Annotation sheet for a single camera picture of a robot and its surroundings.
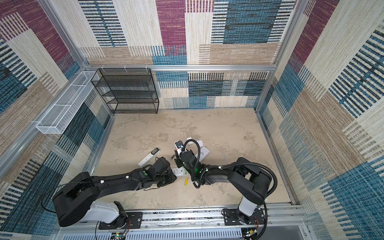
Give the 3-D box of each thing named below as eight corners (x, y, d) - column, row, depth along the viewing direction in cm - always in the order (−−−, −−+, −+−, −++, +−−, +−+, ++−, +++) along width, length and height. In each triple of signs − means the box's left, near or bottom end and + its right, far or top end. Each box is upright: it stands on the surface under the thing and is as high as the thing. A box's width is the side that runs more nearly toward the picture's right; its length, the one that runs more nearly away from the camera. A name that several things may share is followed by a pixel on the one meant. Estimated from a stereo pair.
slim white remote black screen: (138, 165, 94) (137, 163, 92) (158, 149, 101) (157, 146, 99) (141, 168, 93) (140, 166, 91) (160, 151, 100) (160, 149, 98)
